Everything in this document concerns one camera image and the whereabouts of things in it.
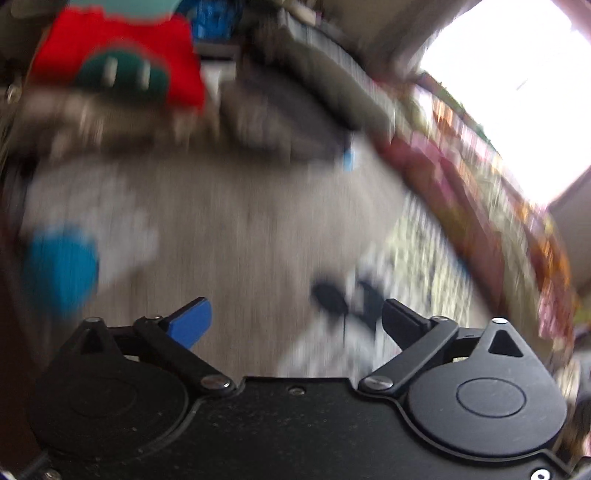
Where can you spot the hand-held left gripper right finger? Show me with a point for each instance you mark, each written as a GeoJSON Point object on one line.
{"type": "Point", "coordinates": [399, 321]}

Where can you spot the small blue white object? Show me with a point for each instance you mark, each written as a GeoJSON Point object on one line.
{"type": "Point", "coordinates": [348, 158]}

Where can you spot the pile of pale clothes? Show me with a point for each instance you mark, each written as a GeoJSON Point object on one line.
{"type": "Point", "coordinates": [575, 385]}

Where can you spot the grey folded blanket pile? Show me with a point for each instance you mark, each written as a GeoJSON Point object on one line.
{"type": "Point", "coordinates": [286, 120]}

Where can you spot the teal cloth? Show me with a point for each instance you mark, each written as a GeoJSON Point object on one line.
{"type": "Point", "coordinates": [124, 3]}

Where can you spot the floral pink yellow quilt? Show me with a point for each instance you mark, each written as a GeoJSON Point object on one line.
{"type": "Point", "coordinates": [485, 207]}

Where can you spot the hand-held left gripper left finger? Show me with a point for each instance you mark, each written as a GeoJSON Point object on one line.
{"type": "Point", "coordinates": [191, 323]}

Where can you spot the red garment with green print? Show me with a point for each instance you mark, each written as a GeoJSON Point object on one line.
{"type": "Point", "coordinates": [69, 46]}

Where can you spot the bright window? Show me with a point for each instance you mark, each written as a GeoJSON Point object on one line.
{"type": "Point", "coordinates": [508, 83]}

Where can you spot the blue patterned item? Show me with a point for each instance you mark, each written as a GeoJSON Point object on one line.
{"type": "Point", "coordinates": [212, 21]}

